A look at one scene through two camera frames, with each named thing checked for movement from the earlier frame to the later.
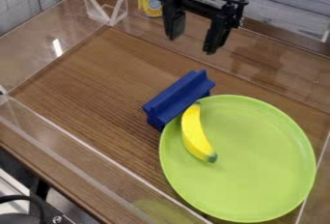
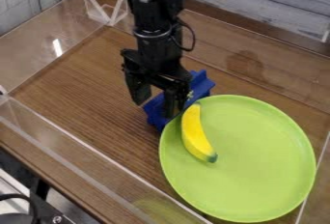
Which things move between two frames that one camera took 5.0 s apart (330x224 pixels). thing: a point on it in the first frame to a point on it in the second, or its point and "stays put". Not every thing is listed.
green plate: (267, 159) stays put
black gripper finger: (175, 13) to (140, 86)
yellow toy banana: (196, 135) stays put
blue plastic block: (191, 89) stays put
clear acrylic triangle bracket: (105, 13) stays put
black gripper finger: (219, 32) to (176, 97)
